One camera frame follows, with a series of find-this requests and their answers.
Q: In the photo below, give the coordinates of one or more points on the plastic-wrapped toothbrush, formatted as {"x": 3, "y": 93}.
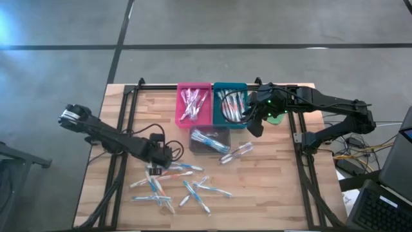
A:
{"x": 231, "y": 158}

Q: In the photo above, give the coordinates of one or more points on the white paper sheet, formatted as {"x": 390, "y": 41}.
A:
{"x": 351, "y": 198}

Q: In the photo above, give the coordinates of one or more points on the black frame clamp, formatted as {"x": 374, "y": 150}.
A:
{"x": 141, "y": 82}
{"x": 258, "y": 80}

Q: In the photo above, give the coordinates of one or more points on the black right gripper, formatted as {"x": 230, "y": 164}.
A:
{"x": 270, "y": 98}

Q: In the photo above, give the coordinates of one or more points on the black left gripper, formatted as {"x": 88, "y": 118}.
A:
{"x": 157, "y": 153}

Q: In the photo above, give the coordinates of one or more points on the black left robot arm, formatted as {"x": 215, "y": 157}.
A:
{"x": 109, "y": 137}

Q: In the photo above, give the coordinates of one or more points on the black keyboard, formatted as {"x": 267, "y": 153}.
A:
{"x": 380, "y": 212}

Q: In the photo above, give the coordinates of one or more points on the black desk bar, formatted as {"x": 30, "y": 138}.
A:
{"x": 357, "y": 182}

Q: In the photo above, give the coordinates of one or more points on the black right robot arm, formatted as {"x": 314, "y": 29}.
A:
{"x": 328, "y": 101}

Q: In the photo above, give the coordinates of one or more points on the blue plastic bin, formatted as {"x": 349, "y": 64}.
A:
{"x": 216, "y": 124}

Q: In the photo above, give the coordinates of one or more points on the clear smoky plastic bin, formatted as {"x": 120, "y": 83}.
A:
{"x": 194, "y": 149}

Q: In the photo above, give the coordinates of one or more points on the black power brick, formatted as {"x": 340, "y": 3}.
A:
{"x": 355, "y": 142}

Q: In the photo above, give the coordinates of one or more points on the black floor stand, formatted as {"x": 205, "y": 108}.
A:
{"x": 32, "y": 158}

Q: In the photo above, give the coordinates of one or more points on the black power strip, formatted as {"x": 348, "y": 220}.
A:
{"x": 346, "y": 166}

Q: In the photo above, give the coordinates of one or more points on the red plastic bin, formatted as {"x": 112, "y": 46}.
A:
{"x": 204, "y": 112}

